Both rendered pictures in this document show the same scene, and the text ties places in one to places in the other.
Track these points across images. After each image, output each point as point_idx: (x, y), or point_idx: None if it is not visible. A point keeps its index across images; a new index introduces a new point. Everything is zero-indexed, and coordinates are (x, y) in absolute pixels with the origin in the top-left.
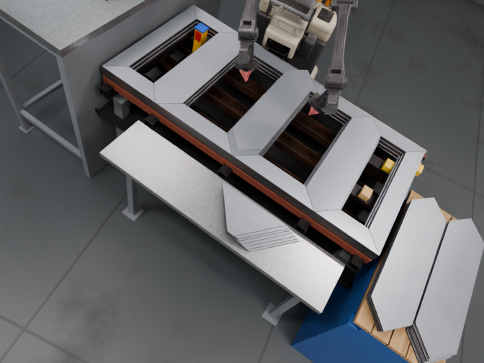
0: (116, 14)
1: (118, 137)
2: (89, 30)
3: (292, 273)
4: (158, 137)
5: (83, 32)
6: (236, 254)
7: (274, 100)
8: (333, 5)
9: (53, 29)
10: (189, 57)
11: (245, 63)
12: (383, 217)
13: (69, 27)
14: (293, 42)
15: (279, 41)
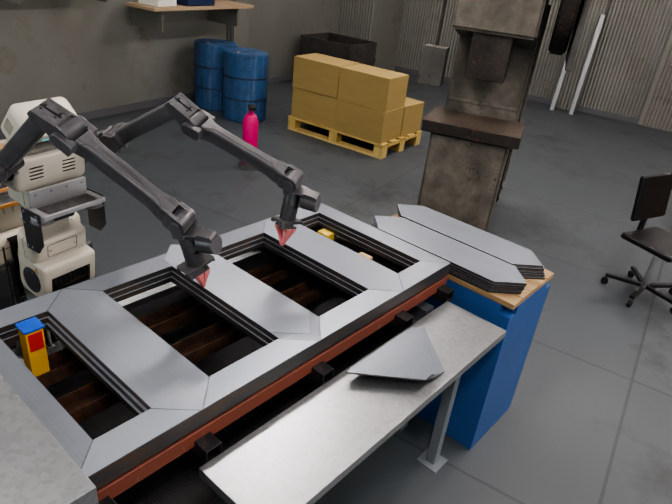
0: (5, 391)
1: (235, 502)
2: (45, 435)
3: (465, 341)
4: (245, 443)
5: (48, 446)
6: (444, 388)
7: (222, 283)
8: (199, 131)
9: (14, 499)
10: (100, 355)
11: (220, 249)
12: (405, 248)
13: (18, 469)
14: (89, 252)
15: (70, 269)
